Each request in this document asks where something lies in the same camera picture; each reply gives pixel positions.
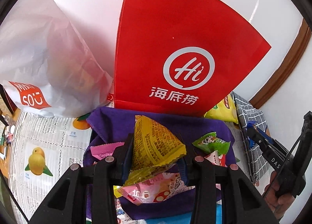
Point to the wooden nightstand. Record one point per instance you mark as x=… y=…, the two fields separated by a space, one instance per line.
x=3 y=165

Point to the brown wooden door frame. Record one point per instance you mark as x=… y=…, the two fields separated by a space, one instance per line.
x=287 y=68

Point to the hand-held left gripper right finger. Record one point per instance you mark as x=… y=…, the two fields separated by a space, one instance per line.
x=183 y=172

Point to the magenta snack packet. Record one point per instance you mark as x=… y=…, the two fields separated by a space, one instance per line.
x=104 y=151

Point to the green snack packet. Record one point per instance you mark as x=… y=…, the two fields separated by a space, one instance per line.
x=209 y=142

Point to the grey checked folded cloth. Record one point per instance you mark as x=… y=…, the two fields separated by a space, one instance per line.
x=253 y=114

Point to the purple towel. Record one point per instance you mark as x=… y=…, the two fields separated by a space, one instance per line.
x=117 y=126

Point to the blue tissue pack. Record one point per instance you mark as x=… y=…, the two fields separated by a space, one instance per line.
x=170 y=218

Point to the brown picture frame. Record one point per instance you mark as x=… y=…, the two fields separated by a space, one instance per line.
x=4 y=104

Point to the fruit print tablecloth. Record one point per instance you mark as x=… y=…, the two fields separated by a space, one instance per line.
x=48 y=136

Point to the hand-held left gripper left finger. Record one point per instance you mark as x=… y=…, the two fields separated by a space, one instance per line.
x=125 y=165

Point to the person's right hand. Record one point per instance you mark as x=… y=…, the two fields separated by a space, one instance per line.
x=277 y=199

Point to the pink panda print snack packet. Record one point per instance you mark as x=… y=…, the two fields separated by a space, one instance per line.
x=151 y=187

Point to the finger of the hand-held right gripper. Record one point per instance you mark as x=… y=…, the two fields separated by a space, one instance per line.
x=264 y=138
x=262 y=147

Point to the red paper bag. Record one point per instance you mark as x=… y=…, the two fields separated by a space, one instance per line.
x=182 y=31

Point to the white plastic shopping bag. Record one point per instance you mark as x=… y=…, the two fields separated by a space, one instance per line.
x=48 y=55

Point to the cluster of small cosmetics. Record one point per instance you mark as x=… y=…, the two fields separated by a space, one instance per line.
x=7 y=131

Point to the red snack packet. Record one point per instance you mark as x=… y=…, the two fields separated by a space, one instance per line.
x=214 y=159

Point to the yellow triangular snack packet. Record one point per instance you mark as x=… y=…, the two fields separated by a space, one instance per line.
x=153 y=146

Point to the yellow chip bag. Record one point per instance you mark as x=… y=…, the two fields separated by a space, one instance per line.
x=223 y=113

